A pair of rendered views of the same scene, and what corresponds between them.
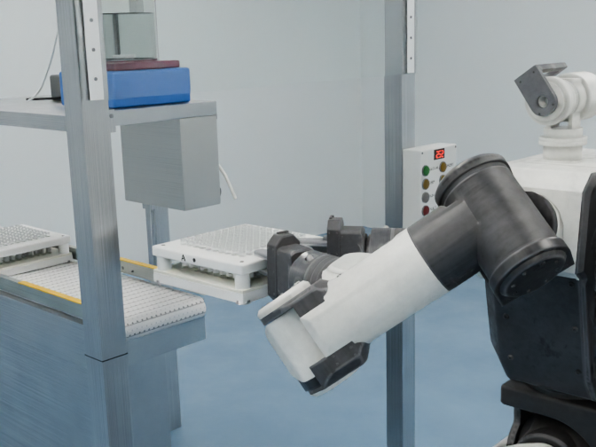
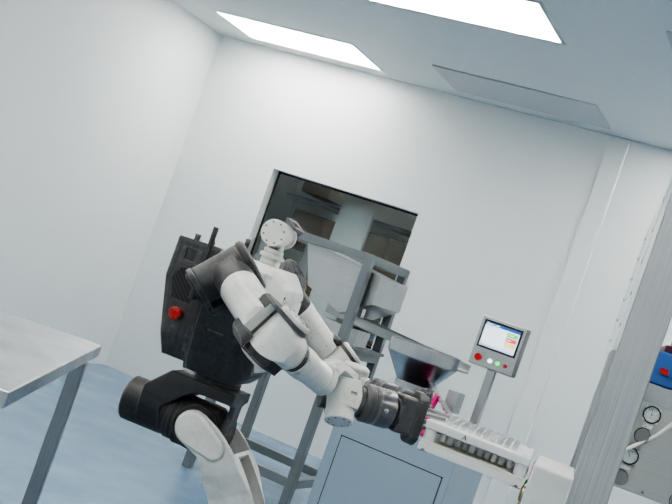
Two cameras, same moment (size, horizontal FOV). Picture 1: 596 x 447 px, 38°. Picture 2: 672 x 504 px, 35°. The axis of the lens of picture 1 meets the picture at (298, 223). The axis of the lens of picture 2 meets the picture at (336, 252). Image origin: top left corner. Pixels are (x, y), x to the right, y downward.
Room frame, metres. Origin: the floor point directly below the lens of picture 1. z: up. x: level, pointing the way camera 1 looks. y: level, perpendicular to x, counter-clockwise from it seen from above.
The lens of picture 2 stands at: (3.55, -1.53, 1.31)
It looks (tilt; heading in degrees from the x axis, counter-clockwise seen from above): 1 degrees up; 151
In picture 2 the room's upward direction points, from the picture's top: 19 degrees clockwise
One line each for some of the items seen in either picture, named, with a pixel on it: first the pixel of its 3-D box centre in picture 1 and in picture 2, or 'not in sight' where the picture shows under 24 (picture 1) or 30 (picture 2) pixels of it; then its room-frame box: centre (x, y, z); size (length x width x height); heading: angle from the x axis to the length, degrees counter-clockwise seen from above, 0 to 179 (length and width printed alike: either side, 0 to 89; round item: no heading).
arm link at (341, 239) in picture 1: (361, 250); (396, 412); (1.54, -0.12, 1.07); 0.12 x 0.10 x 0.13; 79
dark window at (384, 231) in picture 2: not in sight; (325, 258); (-3.76, 2.49, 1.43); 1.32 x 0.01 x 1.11; 36
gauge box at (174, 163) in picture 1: (169, 159); (663, 452); (1.95, 0.29, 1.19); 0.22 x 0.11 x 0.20; 46
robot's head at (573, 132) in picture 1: (565, 106); (277, 239); (1.17, -0.36, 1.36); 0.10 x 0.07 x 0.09; 137
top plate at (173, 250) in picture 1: (243, 247); (482, 438); (1.59, 0.10, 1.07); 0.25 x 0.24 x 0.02; 137
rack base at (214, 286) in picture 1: (245, 271); (475, 458); (1.59, 0.10, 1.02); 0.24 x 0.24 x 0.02; 47
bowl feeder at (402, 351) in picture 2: not in sight; (425, 388); (-0.74, 1.60, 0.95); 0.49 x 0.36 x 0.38; 36
